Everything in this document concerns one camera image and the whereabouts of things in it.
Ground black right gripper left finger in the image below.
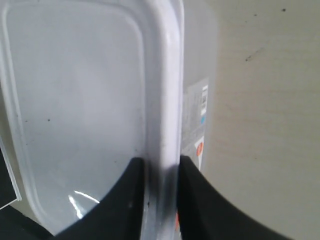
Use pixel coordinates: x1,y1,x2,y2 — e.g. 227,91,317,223
54,157,145,240

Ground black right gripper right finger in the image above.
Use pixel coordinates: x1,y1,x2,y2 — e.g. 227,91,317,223
176,154,266,240

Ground white microwave door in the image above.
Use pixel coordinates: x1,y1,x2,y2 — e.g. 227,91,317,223
0,149,21,210

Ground white plastic food container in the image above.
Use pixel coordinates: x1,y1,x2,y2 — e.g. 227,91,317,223
0,0,218,240

